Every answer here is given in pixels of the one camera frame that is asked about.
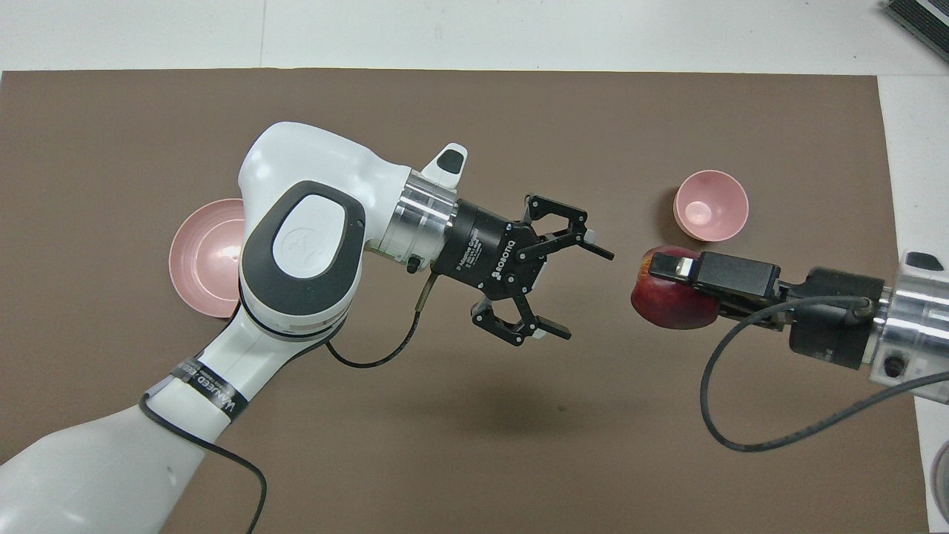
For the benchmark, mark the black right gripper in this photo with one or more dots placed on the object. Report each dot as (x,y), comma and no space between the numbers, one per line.
(838,319)

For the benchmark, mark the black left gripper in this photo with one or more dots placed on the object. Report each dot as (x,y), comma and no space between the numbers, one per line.
(489,252)

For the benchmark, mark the red apple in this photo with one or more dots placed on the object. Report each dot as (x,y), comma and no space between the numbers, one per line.
(671,304)

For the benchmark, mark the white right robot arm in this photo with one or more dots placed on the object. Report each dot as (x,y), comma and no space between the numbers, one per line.
(916,326)

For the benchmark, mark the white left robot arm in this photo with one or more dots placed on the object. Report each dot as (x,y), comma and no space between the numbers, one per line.
(296,185)

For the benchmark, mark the pink bowl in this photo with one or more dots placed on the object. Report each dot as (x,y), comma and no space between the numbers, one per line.
(710,208)

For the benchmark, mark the pink plate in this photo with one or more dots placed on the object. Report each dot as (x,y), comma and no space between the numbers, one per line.
(204,259)

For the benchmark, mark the brown table mat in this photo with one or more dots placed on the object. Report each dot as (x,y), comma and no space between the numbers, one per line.
(519,445)

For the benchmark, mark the black ribbed device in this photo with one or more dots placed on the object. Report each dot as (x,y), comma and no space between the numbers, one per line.
(923,22)

